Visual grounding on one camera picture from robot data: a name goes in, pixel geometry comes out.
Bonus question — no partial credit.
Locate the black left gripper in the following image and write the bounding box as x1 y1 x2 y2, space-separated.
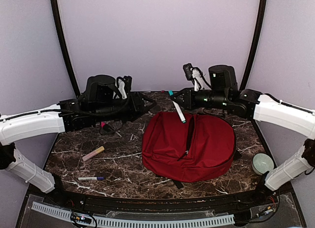
92 91 157 124

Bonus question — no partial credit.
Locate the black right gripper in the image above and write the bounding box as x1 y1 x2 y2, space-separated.
171 87 229 111

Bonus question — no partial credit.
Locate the red backpack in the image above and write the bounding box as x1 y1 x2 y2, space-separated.
142 112 236 183

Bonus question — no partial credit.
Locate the pink yellow highlighter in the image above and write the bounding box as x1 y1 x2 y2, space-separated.
82 146 104 162

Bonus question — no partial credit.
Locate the white pen purple cap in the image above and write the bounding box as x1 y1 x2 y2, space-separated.
78 177 105 181

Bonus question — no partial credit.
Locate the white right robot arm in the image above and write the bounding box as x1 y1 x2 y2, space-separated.
171 63 315 205

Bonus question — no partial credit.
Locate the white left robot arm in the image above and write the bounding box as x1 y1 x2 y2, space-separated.
0 92 157 206

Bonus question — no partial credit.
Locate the pink capped black marker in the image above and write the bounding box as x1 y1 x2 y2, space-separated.
99 122 114 134

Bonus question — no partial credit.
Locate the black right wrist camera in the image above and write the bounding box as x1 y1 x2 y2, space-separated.
208 65 238 91

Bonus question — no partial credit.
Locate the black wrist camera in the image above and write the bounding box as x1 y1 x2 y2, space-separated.
83 75 116 104
208 65 238 91

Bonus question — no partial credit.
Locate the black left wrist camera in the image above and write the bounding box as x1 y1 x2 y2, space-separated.
83 75 116 104

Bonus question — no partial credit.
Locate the black enclosure frame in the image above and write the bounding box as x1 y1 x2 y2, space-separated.
24 0 296 214

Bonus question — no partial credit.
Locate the white slotted cable duct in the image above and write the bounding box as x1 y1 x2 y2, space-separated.
31 202 235 228

